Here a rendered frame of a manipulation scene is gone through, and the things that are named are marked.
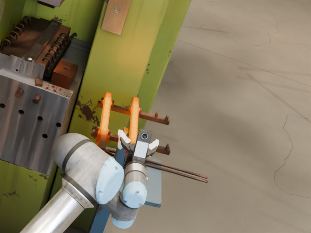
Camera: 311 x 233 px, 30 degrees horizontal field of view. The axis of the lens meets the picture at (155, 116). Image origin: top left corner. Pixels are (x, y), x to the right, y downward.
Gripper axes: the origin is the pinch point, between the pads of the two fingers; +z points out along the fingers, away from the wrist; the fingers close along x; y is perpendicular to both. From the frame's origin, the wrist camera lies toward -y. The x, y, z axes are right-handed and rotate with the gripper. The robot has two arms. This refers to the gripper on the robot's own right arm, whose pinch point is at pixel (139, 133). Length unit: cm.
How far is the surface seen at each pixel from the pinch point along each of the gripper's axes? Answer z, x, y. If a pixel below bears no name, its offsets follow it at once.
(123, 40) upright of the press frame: 52, -11, -10
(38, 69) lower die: 43, -43, 9
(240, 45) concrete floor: 354, 126, 98
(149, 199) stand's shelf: 8.4, 15.1, 35.9
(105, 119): 16.3, -11.7, 8.6
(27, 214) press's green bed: 37, -32, 87
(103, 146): -2.7, -11.3, 8.0
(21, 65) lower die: 44, -51, 11
